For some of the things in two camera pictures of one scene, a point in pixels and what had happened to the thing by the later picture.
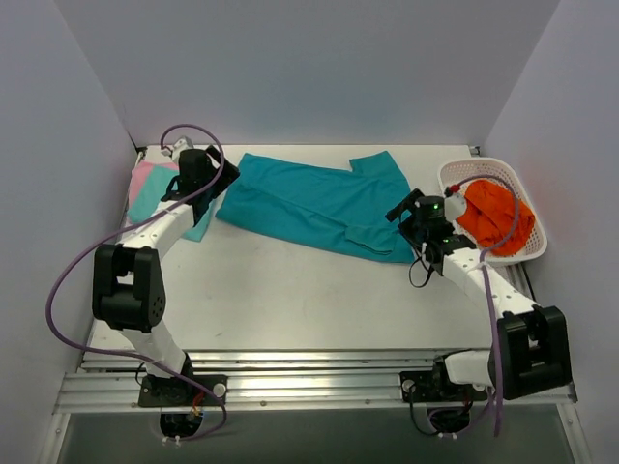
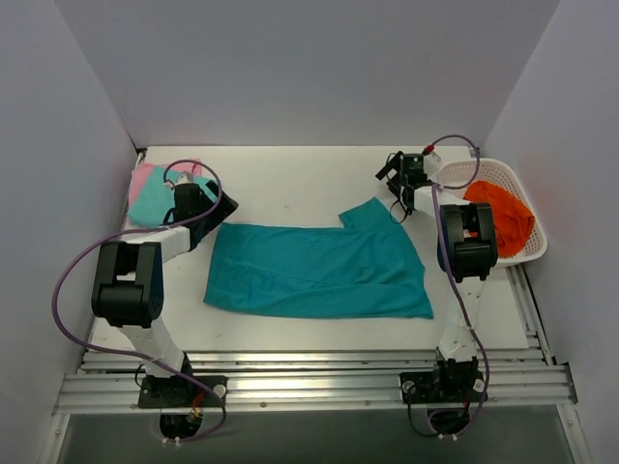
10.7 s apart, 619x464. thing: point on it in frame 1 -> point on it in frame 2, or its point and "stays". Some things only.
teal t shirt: [324, 202] -> [365, 268]
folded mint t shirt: [152, 192] stays
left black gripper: [221, 171] -> [219, 209]
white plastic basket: [455, 173] stays
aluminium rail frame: [281, 382] stays
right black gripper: [405, 206] -> [396, 175]
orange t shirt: [489, 210] stays
